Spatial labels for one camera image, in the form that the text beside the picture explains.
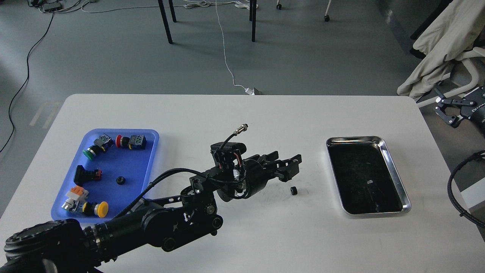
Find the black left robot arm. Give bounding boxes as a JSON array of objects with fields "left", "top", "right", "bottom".
[{"left": 1, "top": 124, "right": 302, "bottom": 273}]

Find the white cable on floor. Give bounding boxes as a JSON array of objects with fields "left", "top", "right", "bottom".
[{"left": 81, "top": 0, "right": 262, "bottom": 96}]

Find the black table leg left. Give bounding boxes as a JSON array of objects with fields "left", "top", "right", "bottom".
[{"left": 157, "top": 0, "right": 177, "bottom": 44}]

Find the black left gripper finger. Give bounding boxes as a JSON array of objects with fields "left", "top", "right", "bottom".
[
  {"left": 271, "top": 154, "right": 302, "bottom": 182},
  {"left": 248, "top": 151, "right": 279, "bottom": 166}
]

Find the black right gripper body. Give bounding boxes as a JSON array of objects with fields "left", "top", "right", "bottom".
[{"left": 464, "top": 86, "right": 485, "bottom": 131}]

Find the black table leg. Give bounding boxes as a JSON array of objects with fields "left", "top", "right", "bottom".
[
  {"left": 157, "top": 0, "right": 177, "bottom": 44},
  {"left": 249, "top": 0, "right": 257, "bottom": 42}
]

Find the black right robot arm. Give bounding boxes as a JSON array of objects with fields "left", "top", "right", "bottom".
[{"left": 434, "top": 86, "right": 485, "bottom": 230}]

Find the black table leg right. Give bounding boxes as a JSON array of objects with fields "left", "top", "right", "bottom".
[{"left": 249, "top": 0, "right": 257, "bottom": 42}]

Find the yellow push button switch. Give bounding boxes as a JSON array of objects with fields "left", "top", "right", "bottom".
[{"left": 81, "top": 201, "right": 109, "bottom": 218}]

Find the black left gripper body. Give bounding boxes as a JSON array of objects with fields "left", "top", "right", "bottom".
[{"left": 217, "top": 158, "right": 278, "bottom": 202}]

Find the black cable on floor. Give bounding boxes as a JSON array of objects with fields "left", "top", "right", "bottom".
[{"left": 0, "top": 0, "right": 63, "bottom": 152}]

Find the black switch with red tip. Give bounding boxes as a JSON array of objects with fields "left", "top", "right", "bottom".
[{"left": 73, "top": 165, "right": 102, "bottom": 187}]

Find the red emergency stop button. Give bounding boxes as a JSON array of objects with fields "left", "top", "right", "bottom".
[{"left": 114, "top": 135, "right": 147, "bottom": 150}]

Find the green push button switch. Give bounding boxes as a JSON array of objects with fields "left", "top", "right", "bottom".
[{"left": 83, "top": 133, "right": 114, "bottom": 160}]

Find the orange grey terminal block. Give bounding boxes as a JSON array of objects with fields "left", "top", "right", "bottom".
[{"left": 61, "top": 185, "right": 89, "bottom": 213}]

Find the silver metal tray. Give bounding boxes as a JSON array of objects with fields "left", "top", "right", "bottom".
[{"left": 326, "top": 135, "right": 411, "bottom": 218}]

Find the blue plastic tray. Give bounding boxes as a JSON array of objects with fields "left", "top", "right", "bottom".
[{"left": 51, "top": 128, "right": 160, "bottom": 224}]

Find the beige cloth on chair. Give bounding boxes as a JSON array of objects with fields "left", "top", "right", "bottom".
[{"left": 396, "top": 0, "right": 485, "bottom": 101}]

